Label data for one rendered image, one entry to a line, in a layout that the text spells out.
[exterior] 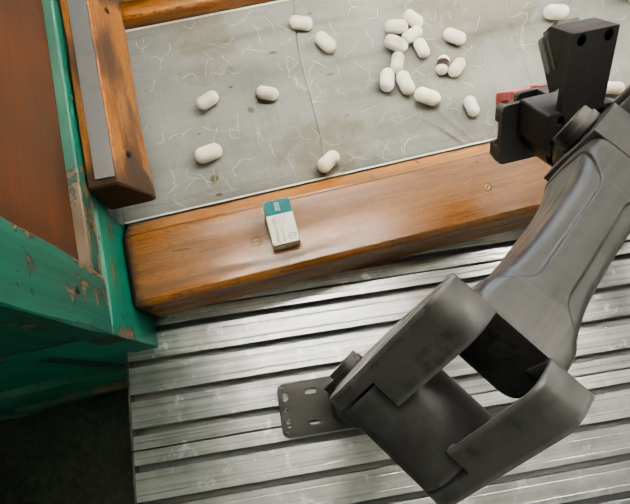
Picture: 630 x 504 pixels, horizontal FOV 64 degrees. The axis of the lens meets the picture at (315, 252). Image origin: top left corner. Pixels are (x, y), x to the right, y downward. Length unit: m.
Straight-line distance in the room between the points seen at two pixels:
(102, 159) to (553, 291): 0.48
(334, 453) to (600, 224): 0.48
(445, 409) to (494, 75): 0.60
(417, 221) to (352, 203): 0.09
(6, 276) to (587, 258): 0.38
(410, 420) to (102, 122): 0.48
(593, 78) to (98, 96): 0.52
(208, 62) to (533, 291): 0.62
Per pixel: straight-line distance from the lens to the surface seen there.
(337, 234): 0.64
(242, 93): 0.76
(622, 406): 0.84
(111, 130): 0.63
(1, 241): 0.41
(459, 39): 0.82
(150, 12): 0.84
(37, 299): 0.44
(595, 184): 0.38
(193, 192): 0.70
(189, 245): 0.65
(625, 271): 0.87
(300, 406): 0.70
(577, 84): 0.52
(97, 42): 0.70
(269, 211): 0.63
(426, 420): 0.31
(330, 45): 0.78
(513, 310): 0.28
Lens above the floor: 1.38
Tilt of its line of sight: 75 degrees down
